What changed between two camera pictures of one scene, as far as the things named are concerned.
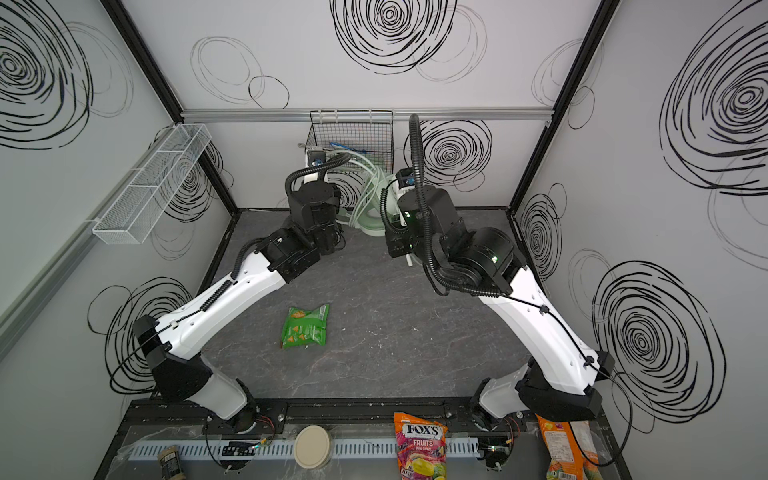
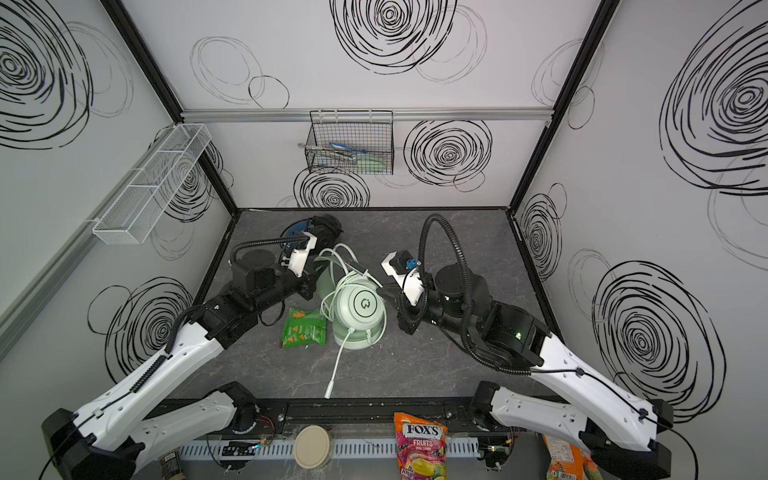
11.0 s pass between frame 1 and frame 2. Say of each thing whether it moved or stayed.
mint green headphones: moved
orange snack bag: stayed
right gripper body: moved
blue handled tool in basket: stayed
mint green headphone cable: moved
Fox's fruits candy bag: stayed
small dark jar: stayed
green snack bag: stayed
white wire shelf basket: stayed
